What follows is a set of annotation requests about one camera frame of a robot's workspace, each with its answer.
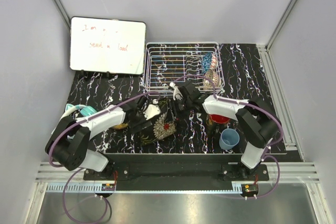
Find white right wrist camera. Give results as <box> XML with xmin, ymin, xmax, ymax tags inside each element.
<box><xmin>169</xmin><ymin>82</ymin><xmax>183</xmax><ymax>101</ymax></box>

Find black floral square plate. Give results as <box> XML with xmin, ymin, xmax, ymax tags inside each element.
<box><xmin>138</xmin><ymin>98</ymin><xmax>176</xmax><ymax>146</ymax></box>

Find yellow patterned small plate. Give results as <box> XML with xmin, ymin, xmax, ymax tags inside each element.
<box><xmin>112</xmin><ymin>123</ymin><xmax>128</xmax><ymax>130</ymax></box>

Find red white patterned bowl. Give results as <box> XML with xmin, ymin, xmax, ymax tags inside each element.
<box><xmin>203</xmin><ymin>69</ymin><xmax>220</xmax><ymax>88</ymax></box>

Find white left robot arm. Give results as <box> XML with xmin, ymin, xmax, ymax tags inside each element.
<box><xmin>45</xmin><ymin>93</ymin><xmax>148</xmax><ymax>180</ymax></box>

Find blue patterned bowl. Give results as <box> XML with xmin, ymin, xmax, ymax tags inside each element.
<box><xmin>201</xmin><ymin>52</ymin><xmax>218</xmax><ymax>73</ymax></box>

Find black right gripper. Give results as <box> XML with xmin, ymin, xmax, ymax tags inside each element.
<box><xmin>164</xmin><ymin>98</ymin><xmax>192</xmax><ymax>125</ymax></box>

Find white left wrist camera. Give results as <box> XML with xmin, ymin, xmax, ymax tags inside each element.
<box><xmin>143</xmin><ymin>99</ymin><xmax>161</xmax><ymax>120</ymax></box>

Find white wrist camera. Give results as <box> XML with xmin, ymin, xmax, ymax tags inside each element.
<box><xmin>169</xmin><ymin>82</ymin><xmax>183</xmax><ymax>101</ymax></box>
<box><xmin>143</xmin><ymin>99</ymin><xmax>161</xmax><ymax>120</ymax></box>

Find teal cat ear headphones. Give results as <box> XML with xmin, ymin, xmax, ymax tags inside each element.
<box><xmin>59</xmin><ymin>103</ymin><xmax>97</xmax><ymax>120</ymax></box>

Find light blue plastic cup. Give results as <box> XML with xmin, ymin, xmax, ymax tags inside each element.
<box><xmin>219</xmin><ymin>129</ymin><xmax>240</xmax><ymax>150</ymax></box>

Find white whiteboard with red writing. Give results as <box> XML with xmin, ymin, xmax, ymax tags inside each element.
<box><xmin>70</xmin><ymin>17</ymin><xmax>146</xmax><ymax>75</ymax></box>

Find white wire dish rack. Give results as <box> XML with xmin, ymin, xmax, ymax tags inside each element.
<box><xmin>142</xmin><ymin>42</ymin><xmax>225</xmax><ymax>95</ymax></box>

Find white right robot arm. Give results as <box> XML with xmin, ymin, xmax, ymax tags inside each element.
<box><xmin>169</xmin><ymin>82</ymin><xmax>283</xmax><ymax>180</ymax></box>

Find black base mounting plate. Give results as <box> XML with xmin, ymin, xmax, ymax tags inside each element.
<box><xmin>83</xmin><ymin>162</ymin><xmax>270</xmax><ymax>182</ymax></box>

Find red black mug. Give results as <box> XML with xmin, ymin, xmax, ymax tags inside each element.
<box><xmin>205</xmin><ymin>114</ymin><xmax>230</xmax><ymax>138</ymax></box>

